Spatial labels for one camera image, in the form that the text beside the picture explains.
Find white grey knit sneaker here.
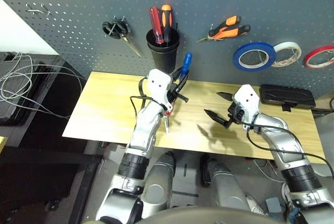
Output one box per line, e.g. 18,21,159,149
246,195,267,216

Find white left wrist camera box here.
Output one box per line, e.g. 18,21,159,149
146,68,173,110

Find orange black handled screwdriver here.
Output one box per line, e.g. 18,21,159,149
161,4,173,43

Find blue tape roll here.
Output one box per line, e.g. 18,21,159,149
232,41,277,72

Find silver left robot leg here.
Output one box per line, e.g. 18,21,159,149
142,151,176,218

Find white tape roll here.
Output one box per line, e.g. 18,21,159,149
270,41,302,67

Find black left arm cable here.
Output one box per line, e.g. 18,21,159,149
129,76,168,120

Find black handled scissors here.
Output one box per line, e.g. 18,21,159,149
102,16,143,58

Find small blue screwdriver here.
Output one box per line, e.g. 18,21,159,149
180,53,193,78

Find grey blue floor pad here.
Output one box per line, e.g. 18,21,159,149
265,197,283,213

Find olive grey robot torso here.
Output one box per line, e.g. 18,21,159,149
140,206,269,224

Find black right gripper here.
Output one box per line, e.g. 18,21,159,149
204,91,247,131

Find red tape roll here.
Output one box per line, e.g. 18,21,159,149
303,45,334,69

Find double prong metal hook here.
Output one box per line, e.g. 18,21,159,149
26,3,52,16

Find red handled scissors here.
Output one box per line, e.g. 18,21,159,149
163,109,173,134

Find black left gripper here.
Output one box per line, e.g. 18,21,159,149
166,67,189,104

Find black ribbed plastic case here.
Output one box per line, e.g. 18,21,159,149
0,51,50,125

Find silver right robot leg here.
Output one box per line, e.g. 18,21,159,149
200,155,251,211

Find grey cable tangle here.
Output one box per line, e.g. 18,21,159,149
0,51,87,119

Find clear red handled screwdriver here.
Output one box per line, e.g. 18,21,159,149
148,6,164,44

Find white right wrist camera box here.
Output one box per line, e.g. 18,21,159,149
231,85,260,123

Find silver robot leg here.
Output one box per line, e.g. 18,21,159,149
142,151,176,218
200,155,251,211

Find black plastic tool case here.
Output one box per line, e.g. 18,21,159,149
260,84,316,112

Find orange black needle-nose pliers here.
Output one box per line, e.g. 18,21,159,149
196,15,252,43

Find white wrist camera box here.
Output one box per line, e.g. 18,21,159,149
146,68,173,110
231,85,260,123

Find wire loop pliers holder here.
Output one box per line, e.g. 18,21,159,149
208,23,225,41

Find black side table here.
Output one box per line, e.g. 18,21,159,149
0,51,105,224

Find black plastic cup holder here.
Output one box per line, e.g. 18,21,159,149
145,27,181,74

